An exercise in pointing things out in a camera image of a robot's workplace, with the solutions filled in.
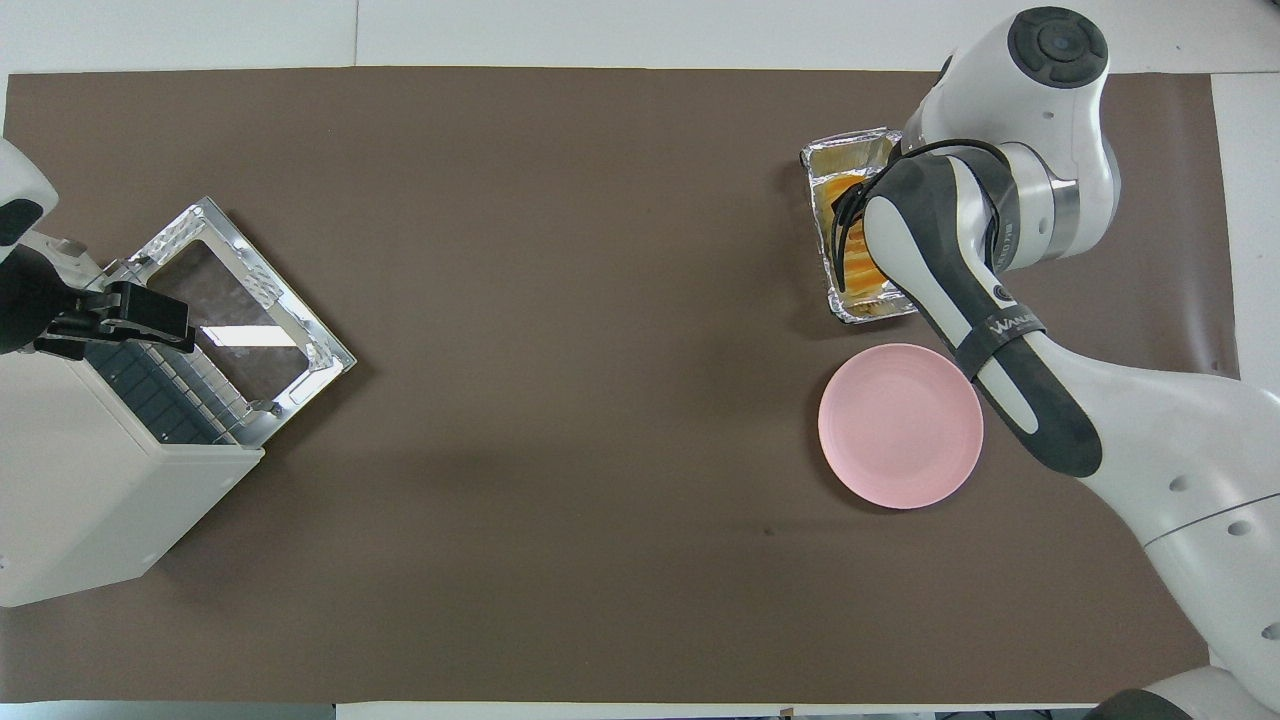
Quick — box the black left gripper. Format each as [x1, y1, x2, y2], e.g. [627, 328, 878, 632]
[0, 248, 196, 361]

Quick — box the golden bread loaf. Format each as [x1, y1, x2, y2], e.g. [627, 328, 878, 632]
[825, 172, 891, 301]

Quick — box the aluminium foil tray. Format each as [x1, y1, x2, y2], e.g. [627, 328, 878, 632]
[800, 127, 919, 324]

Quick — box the glass oven door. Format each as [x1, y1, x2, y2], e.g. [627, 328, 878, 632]
[105, 197, 358, 446]

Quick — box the cream toaster oven body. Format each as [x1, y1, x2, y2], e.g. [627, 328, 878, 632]
[0, 235, 266, 608]

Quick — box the brown paper mat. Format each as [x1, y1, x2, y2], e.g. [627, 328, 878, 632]
[0, 67, 1241, 704]

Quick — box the pink round plate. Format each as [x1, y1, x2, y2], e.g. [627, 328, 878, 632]
[818, 343, 985, 510]

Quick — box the oven wire rack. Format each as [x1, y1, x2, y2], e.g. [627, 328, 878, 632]
[80, 290, 251, 446]

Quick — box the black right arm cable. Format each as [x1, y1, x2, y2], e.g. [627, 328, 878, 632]
[830, 138, 1021, 291]

